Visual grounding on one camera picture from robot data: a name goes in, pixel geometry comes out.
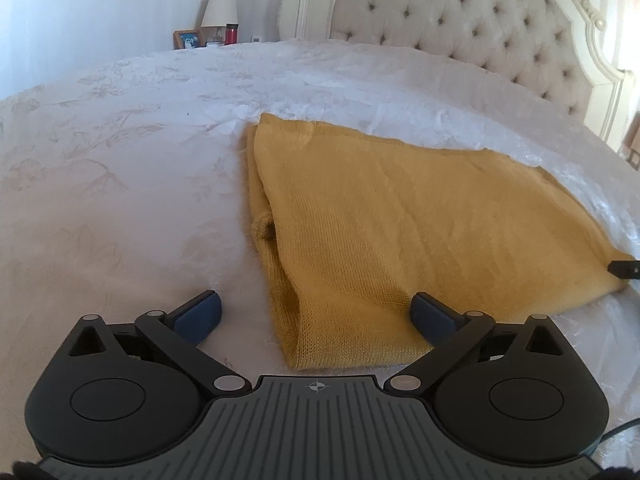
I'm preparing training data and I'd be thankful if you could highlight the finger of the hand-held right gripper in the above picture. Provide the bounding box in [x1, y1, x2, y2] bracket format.
[607, 258, 640, 281]

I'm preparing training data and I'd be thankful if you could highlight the tufted beige headboard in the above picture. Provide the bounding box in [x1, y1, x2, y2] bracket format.
[277, 0, 640, 155]

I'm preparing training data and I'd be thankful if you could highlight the wooden picture frame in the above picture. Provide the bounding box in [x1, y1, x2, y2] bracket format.
[173, 29, 206, 51]

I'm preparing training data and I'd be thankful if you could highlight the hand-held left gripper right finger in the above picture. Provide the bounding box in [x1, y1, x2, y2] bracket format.
[383, 291, 567, 395]

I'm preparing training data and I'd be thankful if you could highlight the black cable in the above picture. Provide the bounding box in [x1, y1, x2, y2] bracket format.
[596, 421, 640, 447]

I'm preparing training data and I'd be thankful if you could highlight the white floral bedspread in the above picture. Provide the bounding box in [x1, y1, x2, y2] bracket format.
[0, 40, 640, 480]

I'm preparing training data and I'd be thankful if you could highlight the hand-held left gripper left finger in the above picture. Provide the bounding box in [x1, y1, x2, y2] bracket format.
[66, 289, 253, 396]

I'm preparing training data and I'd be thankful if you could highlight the white table lamp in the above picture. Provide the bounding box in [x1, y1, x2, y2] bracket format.
[200, 0, 239, 44]

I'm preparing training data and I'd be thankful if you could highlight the yellow knit sweater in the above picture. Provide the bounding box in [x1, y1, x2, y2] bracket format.
[241, 112, 632, 372]

